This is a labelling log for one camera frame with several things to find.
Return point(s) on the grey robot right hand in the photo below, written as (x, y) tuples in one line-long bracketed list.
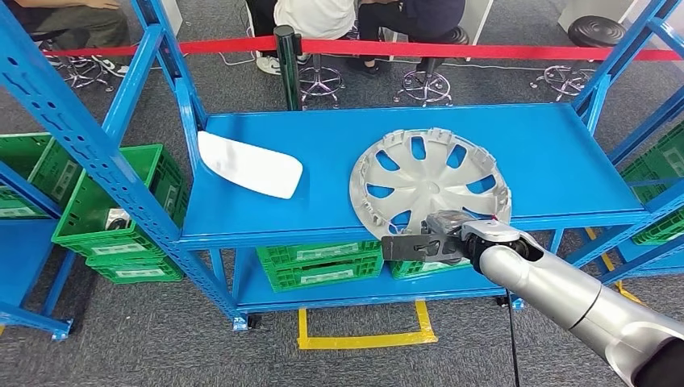
[(449, 221)]

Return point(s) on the silver plastic wheel hubcap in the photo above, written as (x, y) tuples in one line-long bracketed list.
[(427, 187)]

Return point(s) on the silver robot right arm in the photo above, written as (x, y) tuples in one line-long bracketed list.
[(561, 288)]

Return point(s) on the blue metal shelf rack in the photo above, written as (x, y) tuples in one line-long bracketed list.
[(660, 262), (347, 160), (21, 251)]

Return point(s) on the green plastic crate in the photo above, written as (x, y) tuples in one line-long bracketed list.
[(665, 229), (660, 160), (278, 251), (136, 272), (280, 280), (409, 271), (21, 155), (88, 208)]

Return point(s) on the black stool chrome base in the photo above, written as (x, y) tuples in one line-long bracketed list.
[(596, 29), (80, 68), (426, 85), (320, 81)]

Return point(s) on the red barrier belt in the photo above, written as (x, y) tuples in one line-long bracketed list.
[(374, 48)]

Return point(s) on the white plastic mirror cover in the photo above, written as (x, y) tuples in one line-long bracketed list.
[(251, 165)]

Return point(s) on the person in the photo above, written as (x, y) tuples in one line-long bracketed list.
[(417, 16), (80, 21), (315, 16)]

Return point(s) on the white board panel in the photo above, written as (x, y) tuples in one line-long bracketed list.
[(172, 15)]

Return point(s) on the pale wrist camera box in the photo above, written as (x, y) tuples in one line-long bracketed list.
[(489, 230)]

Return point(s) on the dark grey wrist bracket plate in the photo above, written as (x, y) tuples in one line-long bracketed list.
[(398, 247)]

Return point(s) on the black barrier post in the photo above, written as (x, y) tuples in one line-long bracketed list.
[(291, 69)]

